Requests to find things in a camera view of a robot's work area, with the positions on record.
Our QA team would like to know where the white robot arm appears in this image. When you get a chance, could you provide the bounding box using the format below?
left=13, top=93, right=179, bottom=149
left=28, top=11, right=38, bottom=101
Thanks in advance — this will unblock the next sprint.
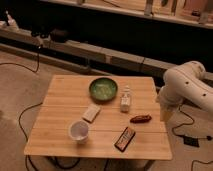
left=157, top=61, right=213, bottom=122

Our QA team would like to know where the white sponge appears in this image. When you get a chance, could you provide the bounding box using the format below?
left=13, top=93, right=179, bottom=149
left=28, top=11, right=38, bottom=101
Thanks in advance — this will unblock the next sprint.
left=82, top=104, right=101, bottom=123

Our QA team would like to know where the black power adapter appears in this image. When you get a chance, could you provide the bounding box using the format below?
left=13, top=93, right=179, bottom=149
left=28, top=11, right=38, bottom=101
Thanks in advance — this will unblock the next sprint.
left=183, top=136, right=199, bottom=147

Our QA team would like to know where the small white bottle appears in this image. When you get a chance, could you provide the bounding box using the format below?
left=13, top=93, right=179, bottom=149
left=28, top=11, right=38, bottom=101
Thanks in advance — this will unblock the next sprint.
left=120, top=86, right=131, bottom=112

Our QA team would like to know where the green bowl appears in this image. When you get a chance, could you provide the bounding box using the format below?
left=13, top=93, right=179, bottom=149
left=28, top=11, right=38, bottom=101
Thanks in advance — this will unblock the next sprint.
left=89, top=77, right=118, bottom=101

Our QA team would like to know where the wooden table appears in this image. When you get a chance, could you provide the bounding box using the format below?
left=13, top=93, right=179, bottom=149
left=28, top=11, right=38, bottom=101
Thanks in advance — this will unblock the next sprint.
left=24, top=75, right=172, bottom=160

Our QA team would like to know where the white plastic cup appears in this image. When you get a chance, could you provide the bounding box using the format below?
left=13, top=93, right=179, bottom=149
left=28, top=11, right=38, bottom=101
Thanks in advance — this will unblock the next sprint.
left=68, top=121, right=89, bottom=144

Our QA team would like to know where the dark object on ledge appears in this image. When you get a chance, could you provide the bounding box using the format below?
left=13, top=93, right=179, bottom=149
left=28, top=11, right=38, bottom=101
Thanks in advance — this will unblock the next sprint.
left=50, top=29, right=69, bottom=43

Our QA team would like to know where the black floor cable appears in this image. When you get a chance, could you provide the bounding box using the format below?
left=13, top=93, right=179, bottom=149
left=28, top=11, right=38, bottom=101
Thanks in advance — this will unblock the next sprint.
left=0, top=46, right=81, bottom=171

